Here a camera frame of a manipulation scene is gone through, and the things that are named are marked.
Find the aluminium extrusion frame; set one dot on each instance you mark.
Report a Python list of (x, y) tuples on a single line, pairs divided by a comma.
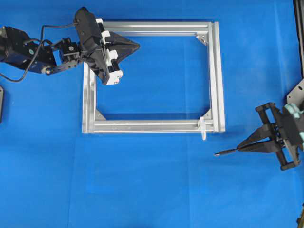
[(207, 33)]

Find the black mounting plate right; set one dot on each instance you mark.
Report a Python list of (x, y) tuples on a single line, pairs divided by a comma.
[(296, 96)]

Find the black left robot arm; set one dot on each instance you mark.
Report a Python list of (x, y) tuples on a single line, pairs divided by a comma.
[(40, 55)]

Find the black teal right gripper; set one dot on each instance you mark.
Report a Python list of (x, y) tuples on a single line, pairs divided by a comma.
[(288, 132)]

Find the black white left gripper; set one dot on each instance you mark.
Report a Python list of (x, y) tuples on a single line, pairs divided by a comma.
[(94, 50)]

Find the white string loop clip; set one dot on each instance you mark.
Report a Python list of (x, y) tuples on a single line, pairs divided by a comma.
[(204, 125)]

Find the black base plate left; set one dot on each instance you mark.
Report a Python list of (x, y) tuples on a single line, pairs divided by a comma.
[(1, 102)]

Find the black vertical rail right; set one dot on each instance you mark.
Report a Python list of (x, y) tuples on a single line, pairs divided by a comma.
[(299, 19)]

